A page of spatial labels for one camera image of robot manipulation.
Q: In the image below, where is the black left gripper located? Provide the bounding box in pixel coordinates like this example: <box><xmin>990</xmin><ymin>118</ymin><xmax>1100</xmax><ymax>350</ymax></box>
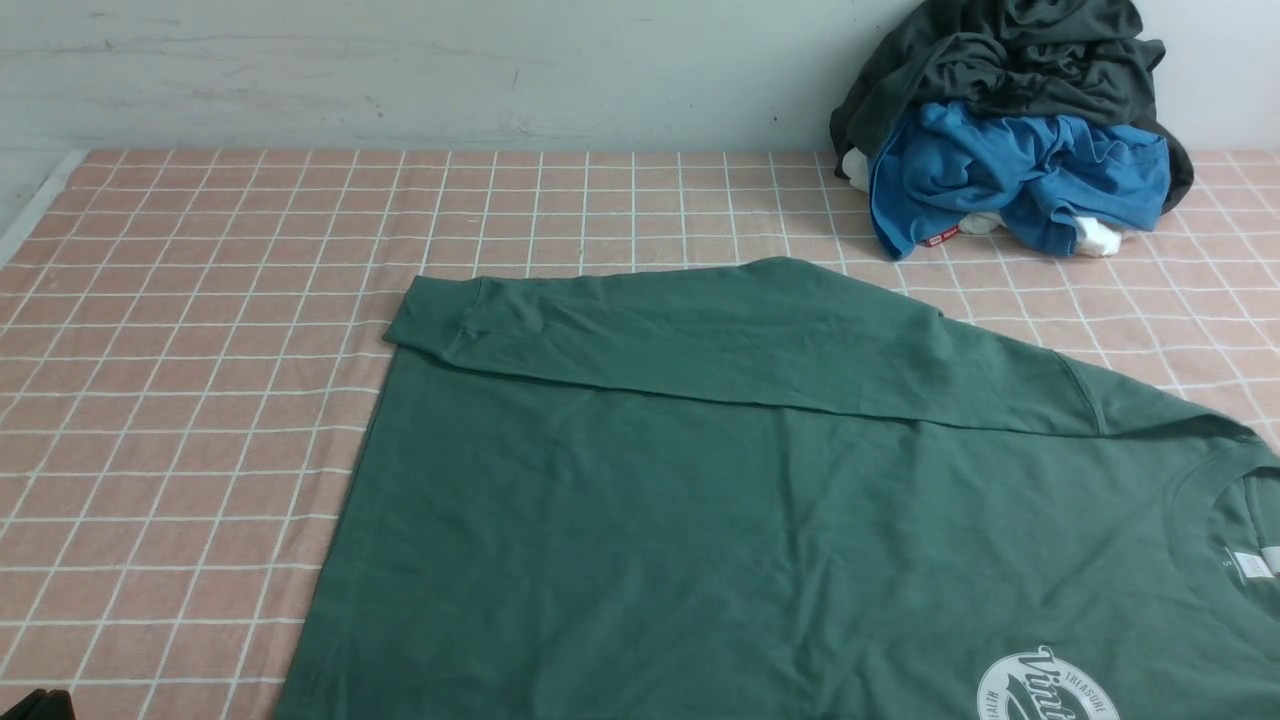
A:
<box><xmin>0</xmin><ymin>688</ymin><xmax>76</xmax><ymax>720</ymax></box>

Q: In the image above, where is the green long-sleeved shirt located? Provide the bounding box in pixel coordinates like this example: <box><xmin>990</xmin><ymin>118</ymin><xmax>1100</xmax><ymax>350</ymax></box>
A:
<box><xmin>275</xmin><ymin>258</ymin><xmax>1279</xmax><ymax>719</ymax></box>

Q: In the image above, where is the pink checkered tablecloth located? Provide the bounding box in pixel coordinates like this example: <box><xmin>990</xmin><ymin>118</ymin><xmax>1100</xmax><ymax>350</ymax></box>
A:
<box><xmin>1</xmin><ymin>149</ymin><xmax>1279</xmax><ymax>719</ymax></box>

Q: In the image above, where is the blue garment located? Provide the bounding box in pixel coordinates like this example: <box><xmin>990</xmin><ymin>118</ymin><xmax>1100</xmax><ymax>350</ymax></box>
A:
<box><xmin>868</xmin><ymin>101</ymin><xmax>1171</xmax><ymax>260</ymax></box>

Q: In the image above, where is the dark grey garment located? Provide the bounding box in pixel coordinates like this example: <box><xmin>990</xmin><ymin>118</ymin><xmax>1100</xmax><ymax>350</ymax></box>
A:
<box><xmin>829</xmin><ymin>1</ymin><xmax>1196</xmax><ymax>211</ymax></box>

